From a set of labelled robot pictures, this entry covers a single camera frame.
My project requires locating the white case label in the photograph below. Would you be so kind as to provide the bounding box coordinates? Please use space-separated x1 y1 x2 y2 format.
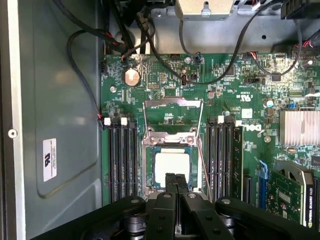
42 137 58 183

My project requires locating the short black expansion slot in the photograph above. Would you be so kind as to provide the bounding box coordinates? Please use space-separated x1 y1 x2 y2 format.
243 175 253 204

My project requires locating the grey wire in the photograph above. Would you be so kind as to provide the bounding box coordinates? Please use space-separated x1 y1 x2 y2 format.
178 19 202 65

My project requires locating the grey metal PC case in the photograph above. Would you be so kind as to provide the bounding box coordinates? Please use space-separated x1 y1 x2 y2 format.
0 0 320 240

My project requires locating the green motherboard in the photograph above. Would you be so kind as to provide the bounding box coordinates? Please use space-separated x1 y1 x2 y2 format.
100 52 320 227

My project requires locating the blue expansion slot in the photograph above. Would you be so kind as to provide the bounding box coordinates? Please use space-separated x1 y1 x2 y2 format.
254 156 269 210

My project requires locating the black wire with red plug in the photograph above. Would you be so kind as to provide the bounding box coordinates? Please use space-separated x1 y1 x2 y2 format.
242 51 305 77

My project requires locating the thin metal locking lever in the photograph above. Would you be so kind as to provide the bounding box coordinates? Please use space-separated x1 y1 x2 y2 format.
196 137 214 203

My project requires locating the green graphics card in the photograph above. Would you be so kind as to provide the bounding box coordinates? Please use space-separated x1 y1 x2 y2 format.
265 160 320 229

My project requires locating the silver finned heat sink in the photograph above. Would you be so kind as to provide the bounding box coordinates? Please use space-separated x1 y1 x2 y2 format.
279 109 320 146

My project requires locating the silver coin battery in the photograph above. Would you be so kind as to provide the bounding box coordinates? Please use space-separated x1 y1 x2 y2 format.
123 67 141 87

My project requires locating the long thin black wire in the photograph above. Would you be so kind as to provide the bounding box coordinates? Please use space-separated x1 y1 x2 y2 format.
136 0 270 85

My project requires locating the black looped wire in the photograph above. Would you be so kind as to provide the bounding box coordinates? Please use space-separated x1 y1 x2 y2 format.
65 29 105 131

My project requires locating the metal socket cover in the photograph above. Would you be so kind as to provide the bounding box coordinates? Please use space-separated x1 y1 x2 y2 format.
142 96 205 141

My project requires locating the beige metal bracket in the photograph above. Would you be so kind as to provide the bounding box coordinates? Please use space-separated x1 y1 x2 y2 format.
174 0 235 21

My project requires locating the thick black wire bundle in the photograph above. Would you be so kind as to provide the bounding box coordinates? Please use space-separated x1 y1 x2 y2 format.
52 0 138 62

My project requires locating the white motherboard sticker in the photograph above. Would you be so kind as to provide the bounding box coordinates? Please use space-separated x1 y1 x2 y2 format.
241 107 254 119

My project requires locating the black drive housing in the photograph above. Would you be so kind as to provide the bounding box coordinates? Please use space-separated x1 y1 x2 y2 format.
279 0 320 20

